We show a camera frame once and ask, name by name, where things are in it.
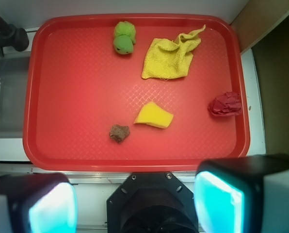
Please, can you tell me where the brown rock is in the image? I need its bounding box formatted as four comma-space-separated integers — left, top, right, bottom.
109, 124, 130, 143

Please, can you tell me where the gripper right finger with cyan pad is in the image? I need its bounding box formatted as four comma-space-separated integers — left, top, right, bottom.
193, 154, 289, 233

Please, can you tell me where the metal sink basin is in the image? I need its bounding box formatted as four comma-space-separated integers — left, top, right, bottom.
0, 55, 30, 139

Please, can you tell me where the green plush turtle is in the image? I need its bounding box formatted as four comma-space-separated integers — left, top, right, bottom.
113, 21, 136, 55

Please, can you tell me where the yellow knitted cloth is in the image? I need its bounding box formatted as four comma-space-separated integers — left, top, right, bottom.
141, 25, 206, 80

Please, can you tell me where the yellow sponge piece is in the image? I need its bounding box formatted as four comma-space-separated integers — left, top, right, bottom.
133, 101, 174, 129

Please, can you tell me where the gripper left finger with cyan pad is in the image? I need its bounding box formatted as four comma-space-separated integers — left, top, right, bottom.
0, 173, 78, 233

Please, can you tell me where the crumpled red paper ball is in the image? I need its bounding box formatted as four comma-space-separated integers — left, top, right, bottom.
208, 92, 242, 117

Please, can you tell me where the black faucet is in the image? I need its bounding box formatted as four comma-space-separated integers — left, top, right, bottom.
0, 16, 30, 57

